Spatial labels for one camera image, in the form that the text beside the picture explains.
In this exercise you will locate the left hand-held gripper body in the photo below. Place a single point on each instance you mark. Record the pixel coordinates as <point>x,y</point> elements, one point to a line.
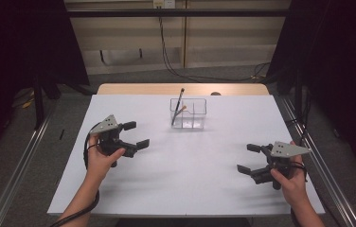
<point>106,126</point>

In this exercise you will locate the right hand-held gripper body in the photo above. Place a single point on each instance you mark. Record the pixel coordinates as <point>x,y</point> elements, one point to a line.
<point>288,149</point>

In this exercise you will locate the clear plastic organizer box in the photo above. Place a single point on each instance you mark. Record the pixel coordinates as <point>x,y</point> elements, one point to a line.
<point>195,121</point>

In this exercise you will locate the person's left hand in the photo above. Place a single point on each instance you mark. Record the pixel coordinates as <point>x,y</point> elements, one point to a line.
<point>98,167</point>

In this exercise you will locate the person's right hand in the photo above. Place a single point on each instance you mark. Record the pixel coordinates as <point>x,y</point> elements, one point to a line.
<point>294,192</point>

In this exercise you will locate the light wooden table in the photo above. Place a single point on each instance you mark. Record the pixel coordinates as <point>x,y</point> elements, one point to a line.
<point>135,89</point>

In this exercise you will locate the small black stick on floor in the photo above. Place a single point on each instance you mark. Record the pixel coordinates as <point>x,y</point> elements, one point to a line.
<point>61,134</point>

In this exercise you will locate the black metal stand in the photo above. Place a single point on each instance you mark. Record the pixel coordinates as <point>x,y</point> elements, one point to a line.
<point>39,104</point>
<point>298,94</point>

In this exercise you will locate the yellow object on floor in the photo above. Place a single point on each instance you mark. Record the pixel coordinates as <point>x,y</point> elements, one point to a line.
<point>27,103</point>

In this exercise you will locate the dark curtain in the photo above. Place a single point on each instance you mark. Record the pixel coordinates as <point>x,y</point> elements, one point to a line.
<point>340,47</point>
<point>15,47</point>

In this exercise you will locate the black horizontal metal bar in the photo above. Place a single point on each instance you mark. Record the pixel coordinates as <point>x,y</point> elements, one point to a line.
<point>198,13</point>

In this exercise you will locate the aluminium floor rail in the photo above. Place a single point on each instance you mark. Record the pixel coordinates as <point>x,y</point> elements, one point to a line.
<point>18,170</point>
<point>327,176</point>

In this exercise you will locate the black wall bracket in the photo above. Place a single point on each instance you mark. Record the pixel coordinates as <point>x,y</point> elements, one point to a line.
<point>140,53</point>
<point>103,56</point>

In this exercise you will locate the white wall socket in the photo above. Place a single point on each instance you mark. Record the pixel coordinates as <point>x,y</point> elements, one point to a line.
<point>164,3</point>

